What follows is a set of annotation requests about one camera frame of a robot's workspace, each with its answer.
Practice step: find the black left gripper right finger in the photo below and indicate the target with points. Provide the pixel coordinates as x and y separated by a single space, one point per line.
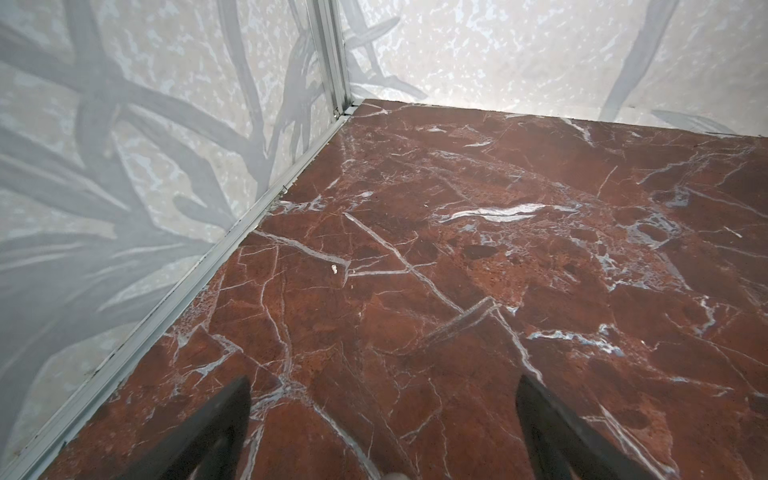
560 444

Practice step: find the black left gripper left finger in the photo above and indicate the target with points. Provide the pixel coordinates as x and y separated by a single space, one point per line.
207 445

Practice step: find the aluminium frame rails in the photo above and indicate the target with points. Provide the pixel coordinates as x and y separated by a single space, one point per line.
138 140

